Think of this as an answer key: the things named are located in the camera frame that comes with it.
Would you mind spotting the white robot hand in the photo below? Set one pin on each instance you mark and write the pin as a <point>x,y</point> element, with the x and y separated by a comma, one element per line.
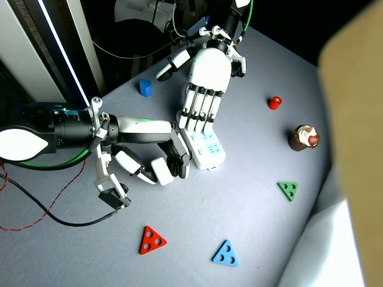
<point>143,130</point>
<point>209,68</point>

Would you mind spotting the white charger plug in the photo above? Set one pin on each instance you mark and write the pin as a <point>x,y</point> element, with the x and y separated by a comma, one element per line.
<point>163,172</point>

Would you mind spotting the white power strip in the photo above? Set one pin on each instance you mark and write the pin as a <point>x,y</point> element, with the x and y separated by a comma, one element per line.
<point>209,152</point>

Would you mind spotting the blue hexagonal block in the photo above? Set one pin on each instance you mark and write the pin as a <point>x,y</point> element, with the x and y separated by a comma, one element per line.
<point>145,88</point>

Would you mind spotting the red cylinder with white cross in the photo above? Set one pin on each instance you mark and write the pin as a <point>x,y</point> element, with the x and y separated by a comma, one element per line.
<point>274,103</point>

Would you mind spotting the black rounded bag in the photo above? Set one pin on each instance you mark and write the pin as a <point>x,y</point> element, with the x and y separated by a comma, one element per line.
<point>131,39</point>

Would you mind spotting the grey tablecloth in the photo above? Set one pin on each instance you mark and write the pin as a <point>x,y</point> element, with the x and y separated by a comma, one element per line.
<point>209,209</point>

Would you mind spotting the white cabinet with light strip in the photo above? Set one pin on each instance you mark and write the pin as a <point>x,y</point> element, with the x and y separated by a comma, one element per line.
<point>83,45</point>

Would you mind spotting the red triangle block with holes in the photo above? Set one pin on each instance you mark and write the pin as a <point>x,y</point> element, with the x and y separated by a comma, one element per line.
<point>143,239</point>

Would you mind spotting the toy cupcake with cream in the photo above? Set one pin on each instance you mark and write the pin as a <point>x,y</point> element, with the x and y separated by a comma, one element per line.
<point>302,137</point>

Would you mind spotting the blue triangle block with holes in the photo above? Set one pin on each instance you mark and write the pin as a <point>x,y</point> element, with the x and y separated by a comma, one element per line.
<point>222,250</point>

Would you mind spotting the green triangle block with holes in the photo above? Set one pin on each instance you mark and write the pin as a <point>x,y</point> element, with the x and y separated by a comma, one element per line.
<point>288,194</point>

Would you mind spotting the tan blurred board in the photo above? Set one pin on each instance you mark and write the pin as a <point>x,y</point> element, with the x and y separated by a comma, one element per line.
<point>356,104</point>

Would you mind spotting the white backdrop sheet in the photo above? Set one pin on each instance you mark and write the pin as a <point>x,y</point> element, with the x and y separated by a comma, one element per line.
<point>323,239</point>

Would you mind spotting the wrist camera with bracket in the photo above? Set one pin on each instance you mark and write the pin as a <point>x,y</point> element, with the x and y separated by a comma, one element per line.
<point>104,176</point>
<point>239,64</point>

